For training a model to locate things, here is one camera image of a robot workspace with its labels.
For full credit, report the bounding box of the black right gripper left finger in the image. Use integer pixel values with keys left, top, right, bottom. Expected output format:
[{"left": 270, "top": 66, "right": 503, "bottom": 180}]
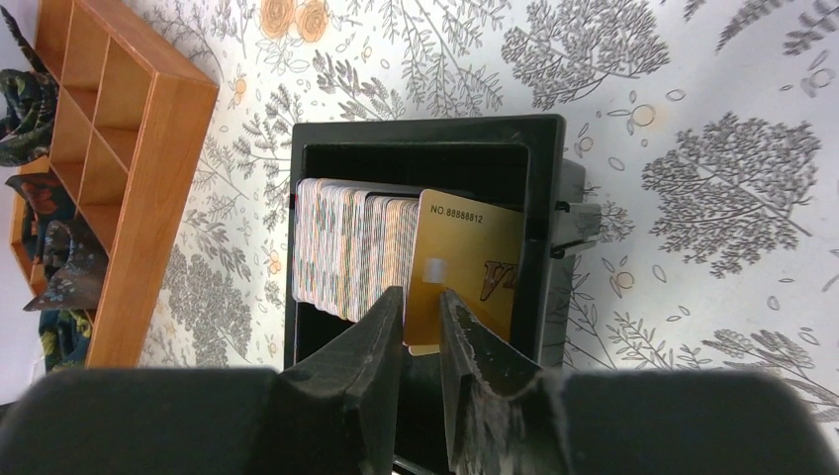
[{"left": 1, "top": 286, "right": 404, "bottom": 474}]

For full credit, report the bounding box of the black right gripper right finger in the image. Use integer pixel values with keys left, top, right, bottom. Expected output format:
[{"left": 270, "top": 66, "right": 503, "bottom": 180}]
[{"left": 439, "top": 290, "right": 838, "bottom": 474}]

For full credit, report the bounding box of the gold credit card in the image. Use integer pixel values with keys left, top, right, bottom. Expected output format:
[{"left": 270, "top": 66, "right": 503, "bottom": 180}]
[{"left": 403, "top": 189, "right": 524, "bottom": 356}]

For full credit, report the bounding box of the stack of white cards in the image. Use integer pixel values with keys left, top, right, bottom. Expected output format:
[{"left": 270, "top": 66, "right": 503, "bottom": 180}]
[{"left": 290, "top": 178, "right": 421, "bottom": 323}]

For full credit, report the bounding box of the black card box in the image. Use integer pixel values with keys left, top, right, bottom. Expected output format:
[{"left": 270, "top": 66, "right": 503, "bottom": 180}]
[{"left": 285, "top": 114, "right": 600, "bottom": 474}]

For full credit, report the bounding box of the orange compartment tray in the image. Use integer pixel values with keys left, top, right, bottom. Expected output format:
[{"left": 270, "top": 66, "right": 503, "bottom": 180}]
[{"left": 24, "top": 1, "right": 219, "bottom": 368}]

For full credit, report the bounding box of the black coiled strap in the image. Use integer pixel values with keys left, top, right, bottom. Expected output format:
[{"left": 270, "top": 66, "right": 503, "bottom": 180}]
[
  {"left": 5, "top": 171, "right": 80, "bottom": 263},
  {"left": 23, "top": 216, "right": 112, "bottom": 313}
]

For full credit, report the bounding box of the green patterned strap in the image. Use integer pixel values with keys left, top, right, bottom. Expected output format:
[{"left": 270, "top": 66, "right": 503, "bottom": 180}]
[{"left": 0, "top": 6, "right": 61, "bottom": 168}]

